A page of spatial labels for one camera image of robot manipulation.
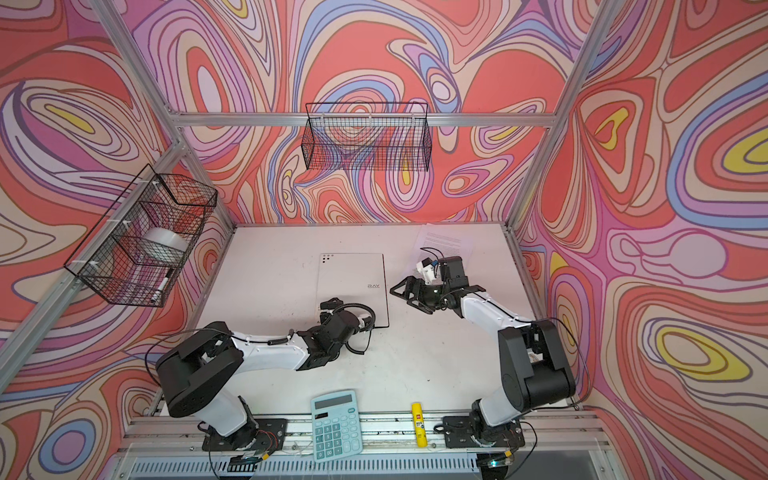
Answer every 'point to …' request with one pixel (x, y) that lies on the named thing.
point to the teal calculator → (335, 426)
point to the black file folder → (359, 281)
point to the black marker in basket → (157, 296)
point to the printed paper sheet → (440, 241)
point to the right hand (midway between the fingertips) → (401, 302)
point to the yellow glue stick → (419, 424)
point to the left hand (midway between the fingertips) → (339, 308)
